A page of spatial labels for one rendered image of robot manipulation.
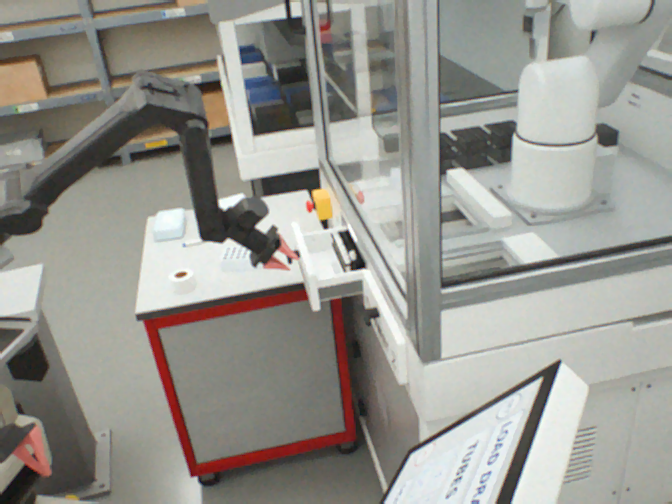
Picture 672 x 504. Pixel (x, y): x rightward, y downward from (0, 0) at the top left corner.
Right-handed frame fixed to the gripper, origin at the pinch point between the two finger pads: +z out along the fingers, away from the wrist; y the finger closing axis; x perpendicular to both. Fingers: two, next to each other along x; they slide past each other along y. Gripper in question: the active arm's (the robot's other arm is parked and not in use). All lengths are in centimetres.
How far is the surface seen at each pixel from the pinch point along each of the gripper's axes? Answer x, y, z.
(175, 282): 19.2, -29.7, -14.7
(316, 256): 11.8, 1.0, 10.2
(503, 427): -89, 28, -8
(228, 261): 26.0, -19.1, -3.7
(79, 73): 405, -101, -61
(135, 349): 104, -112, 17
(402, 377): -43.2, 6.7, 14.8
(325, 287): -9.9, 2.6, 6.5
